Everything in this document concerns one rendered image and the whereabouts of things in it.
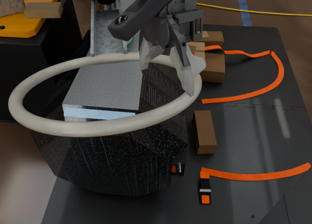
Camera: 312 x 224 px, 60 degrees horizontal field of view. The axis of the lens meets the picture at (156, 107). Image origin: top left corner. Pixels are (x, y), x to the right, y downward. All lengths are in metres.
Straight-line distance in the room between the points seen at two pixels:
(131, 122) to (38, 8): 1.40
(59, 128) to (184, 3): 0.32
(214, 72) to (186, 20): 1.85
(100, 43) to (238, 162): 1.30
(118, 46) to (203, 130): 1.07
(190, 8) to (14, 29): 1.39
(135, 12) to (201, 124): 1.55
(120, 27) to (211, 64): 1.98
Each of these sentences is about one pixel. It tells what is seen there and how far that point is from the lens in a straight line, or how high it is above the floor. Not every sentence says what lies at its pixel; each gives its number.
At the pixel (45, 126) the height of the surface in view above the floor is 1.25.
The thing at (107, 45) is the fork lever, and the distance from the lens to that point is 1.03.
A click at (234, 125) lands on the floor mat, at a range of 2.14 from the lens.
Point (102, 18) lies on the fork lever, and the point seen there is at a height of 1.06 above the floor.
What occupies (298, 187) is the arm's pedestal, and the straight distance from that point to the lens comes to 1.34.
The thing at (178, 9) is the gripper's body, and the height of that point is 1.42.
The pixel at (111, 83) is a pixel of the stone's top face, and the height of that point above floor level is 0.81.
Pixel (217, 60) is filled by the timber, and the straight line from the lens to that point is 2.43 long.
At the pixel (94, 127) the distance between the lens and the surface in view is 0.52.
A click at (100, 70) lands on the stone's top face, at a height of 0.81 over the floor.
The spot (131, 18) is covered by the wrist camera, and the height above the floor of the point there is 1.44.
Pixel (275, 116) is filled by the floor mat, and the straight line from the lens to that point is 2.30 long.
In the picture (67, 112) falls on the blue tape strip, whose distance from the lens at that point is 1.21.
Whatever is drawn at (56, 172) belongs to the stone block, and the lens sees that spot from 1.62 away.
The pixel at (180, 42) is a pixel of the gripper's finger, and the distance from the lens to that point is 0.46.
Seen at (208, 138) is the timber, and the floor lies 0.14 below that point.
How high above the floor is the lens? 1.68
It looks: 50 degrees down
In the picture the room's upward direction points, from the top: straight up
